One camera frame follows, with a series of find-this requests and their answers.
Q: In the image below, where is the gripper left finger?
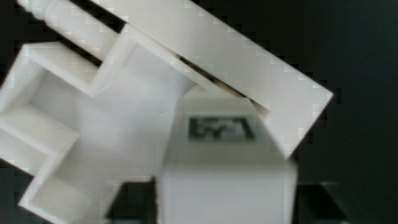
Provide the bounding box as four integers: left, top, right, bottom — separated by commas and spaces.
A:
107, 179, 158, 224

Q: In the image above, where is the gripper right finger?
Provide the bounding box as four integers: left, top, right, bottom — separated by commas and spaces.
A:
291, 183, 350, 224

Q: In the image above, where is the white chair seat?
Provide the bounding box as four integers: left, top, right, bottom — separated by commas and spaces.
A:
0, 0, 215, 224

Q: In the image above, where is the white chair leg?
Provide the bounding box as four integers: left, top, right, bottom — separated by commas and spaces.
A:
156, 88, 297, 224

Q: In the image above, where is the white front fence bar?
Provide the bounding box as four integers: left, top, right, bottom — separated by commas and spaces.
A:
92, 0, 332, 155

